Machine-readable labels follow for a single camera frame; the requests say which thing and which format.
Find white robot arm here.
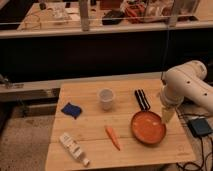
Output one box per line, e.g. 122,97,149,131
160,60,213,124

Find orange frying pan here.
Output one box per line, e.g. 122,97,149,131
130,89,166,145

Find black power box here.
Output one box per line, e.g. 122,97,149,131
187,118,212,137

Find orange carrot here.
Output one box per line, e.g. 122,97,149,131
105,126,120,150

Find translucent plastic cup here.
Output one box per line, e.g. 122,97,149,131
98,88,115,110

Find white bottle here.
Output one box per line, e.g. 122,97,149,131
59,133,90,167

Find blue cloth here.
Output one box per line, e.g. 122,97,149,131
61,103,82,119

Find orange red object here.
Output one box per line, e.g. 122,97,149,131
125,4,145,23

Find black bag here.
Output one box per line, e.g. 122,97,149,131
102,10,124,25

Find black cable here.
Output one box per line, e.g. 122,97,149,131
175,106,213,171

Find metal post right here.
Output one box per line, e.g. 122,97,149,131
168,0,181,27

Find metal post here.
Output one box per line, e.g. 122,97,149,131
79,0,90,31
168,0,181,27

